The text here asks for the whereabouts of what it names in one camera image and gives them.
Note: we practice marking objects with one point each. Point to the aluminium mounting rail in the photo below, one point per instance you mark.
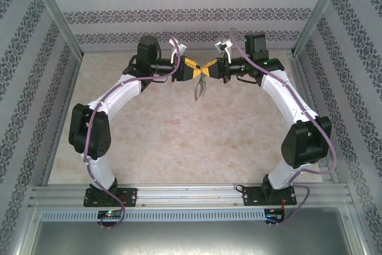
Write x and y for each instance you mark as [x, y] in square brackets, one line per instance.
[191, 195]

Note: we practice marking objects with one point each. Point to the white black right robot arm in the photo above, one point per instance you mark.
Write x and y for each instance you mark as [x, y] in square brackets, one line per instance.
[283, 96]

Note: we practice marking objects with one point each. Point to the grey metal sheet panel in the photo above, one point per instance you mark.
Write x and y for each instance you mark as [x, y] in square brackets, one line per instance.
[191, 240]

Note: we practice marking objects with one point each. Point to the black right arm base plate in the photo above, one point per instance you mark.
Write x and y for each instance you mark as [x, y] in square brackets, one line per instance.
[250, 196]

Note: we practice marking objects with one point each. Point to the aluminium frame post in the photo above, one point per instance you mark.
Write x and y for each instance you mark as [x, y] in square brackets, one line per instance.
[25, 231]
[356, 231]
[56, 13]
[319, 10]

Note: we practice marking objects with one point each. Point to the green-headed key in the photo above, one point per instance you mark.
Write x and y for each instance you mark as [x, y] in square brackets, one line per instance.
[203, 83]

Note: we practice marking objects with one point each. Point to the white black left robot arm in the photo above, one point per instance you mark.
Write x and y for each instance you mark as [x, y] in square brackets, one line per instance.
[119, 93]

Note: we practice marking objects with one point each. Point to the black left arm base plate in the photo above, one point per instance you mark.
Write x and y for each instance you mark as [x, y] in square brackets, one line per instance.
[128, 196]

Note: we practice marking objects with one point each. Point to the silver carabiner keyring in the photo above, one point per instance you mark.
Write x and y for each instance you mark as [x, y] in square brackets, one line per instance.
[194, 93]

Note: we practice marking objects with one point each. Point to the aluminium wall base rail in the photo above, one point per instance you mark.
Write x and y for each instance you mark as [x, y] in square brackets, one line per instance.
[302, 73]
[64, 108]

